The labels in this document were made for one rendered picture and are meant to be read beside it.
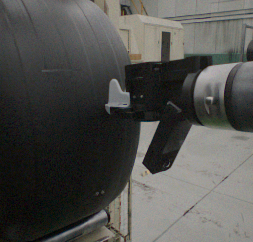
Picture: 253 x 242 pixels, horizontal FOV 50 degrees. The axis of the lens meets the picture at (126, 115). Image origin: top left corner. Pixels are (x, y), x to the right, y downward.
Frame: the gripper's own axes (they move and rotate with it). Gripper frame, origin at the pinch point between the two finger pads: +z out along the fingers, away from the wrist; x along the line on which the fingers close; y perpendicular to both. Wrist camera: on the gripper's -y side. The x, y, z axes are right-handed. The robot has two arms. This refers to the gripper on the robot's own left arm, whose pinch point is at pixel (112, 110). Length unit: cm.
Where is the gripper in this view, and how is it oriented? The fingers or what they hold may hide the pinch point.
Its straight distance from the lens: 48.7
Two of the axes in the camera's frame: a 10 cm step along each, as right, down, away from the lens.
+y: -0.8, -9.9, -1.2
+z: -6.3, -0.4, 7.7
